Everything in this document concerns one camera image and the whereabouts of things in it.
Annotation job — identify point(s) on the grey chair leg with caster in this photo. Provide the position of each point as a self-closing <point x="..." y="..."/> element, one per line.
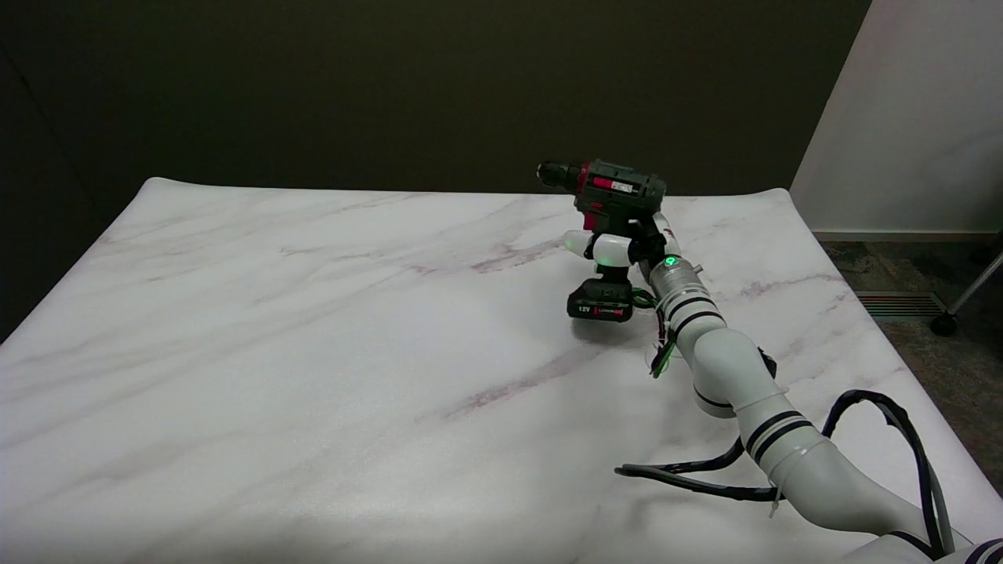
<point x="972" y="291"/>

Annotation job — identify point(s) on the metal floor vent grille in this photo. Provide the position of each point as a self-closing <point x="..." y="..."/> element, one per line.
<point x="901" y="303"/>

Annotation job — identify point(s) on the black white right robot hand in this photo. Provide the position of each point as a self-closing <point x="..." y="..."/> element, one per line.
<point x="611" y="249"/>

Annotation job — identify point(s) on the green red power screwdriver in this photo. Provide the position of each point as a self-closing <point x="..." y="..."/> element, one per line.
<point x="619" y="196"/>

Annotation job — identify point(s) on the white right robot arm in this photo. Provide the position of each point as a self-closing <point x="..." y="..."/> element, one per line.
<point x="729" y="368"/>

